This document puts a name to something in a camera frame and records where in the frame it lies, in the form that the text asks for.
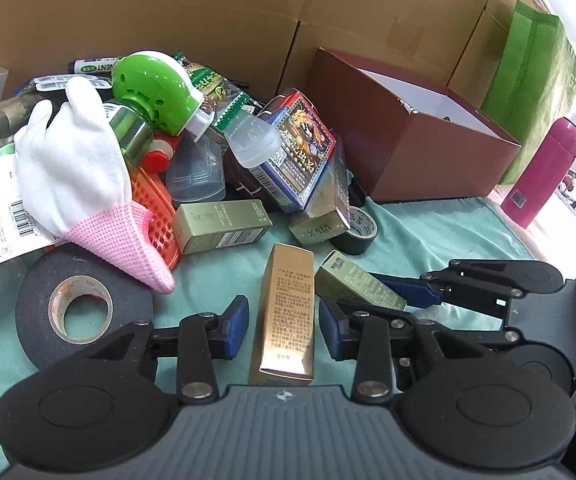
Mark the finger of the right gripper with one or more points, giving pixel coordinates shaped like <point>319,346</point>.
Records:
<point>481,285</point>

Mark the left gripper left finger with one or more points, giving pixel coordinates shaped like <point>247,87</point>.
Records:
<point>197,341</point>

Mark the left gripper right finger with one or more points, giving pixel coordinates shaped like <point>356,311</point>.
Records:
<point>370,336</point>

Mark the olive green slim carton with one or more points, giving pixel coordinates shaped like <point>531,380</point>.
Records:
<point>339,278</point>

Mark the shiny gold carton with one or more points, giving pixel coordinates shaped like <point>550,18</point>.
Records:
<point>283,346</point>

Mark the small black tape roll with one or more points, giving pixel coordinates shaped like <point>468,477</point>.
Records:
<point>361,234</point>

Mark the pink thermos bottle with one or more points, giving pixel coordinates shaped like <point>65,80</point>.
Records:
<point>544,172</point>

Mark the gold green carton lying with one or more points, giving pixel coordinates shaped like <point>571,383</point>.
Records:
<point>202,227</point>

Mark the gold carton with lettering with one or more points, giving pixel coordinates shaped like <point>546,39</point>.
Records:
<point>327,212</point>

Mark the large black tape roll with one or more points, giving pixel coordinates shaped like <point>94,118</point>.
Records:
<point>60,276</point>

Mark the orange silicone brush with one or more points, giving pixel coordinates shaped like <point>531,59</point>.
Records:
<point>149,191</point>

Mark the clear plastic container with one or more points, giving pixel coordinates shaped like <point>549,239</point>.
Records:
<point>195,174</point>

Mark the dark red storage box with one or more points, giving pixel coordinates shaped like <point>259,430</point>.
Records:
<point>406,139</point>

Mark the colourful card game box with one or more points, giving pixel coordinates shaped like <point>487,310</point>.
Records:
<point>292,172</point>

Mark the small clear measuring cup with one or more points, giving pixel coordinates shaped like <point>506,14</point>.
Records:
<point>252,140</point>

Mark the white pink work glove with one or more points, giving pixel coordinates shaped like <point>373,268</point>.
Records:
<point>74,182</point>

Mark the green fabric bag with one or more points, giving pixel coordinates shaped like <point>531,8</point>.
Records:
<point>534,84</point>

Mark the green glass bottle red cap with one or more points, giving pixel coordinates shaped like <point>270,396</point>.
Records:
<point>141,145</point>

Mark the green snack packet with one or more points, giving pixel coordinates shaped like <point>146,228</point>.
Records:
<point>222,97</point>

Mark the green white plug-in device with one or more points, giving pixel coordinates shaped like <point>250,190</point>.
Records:
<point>161,88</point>

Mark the green marker pen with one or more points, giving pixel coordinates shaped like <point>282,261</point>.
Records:
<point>93,66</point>

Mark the large brown cardboard box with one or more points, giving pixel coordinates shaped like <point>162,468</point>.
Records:
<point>265,44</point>

